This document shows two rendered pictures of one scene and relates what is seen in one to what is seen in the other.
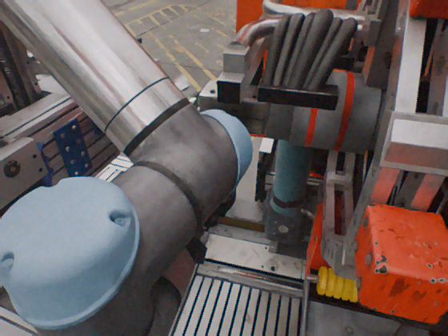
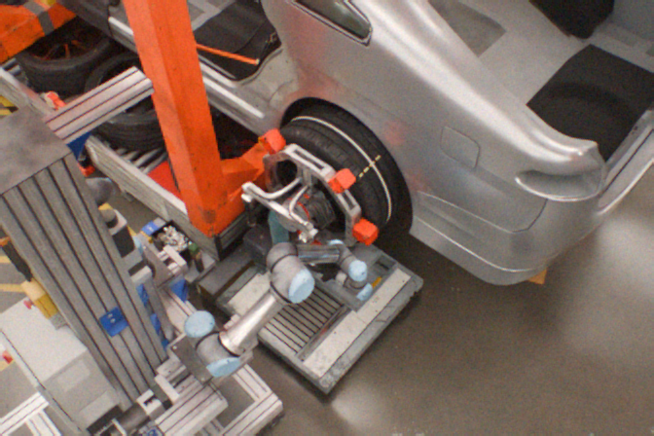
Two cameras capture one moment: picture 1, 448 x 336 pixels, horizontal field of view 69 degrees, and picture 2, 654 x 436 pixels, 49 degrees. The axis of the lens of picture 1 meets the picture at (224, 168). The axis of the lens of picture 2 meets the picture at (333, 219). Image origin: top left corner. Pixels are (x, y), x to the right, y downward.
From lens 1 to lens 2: 2.86 m
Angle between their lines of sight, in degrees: 45
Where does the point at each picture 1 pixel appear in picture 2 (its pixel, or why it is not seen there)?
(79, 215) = (359, 265)
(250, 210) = (228, 268)
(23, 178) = not seen: hidden behind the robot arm
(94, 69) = (330, 254)
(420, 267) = (371, 232)
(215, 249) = (241, 305)
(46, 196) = (353, 268)
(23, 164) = not seen: hidden behind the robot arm
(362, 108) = not seen: hidden behind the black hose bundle
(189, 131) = (342, 248)
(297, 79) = (327, 220)
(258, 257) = (263, 283)
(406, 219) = (360, 225)
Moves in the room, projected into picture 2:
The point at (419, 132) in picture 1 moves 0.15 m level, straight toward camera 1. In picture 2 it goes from (354, 211) to (372, 236)
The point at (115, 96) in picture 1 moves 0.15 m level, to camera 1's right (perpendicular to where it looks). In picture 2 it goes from (334, 254) to (349, 227)
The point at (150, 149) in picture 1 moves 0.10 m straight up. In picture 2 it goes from (341, 256) to (341, 242)
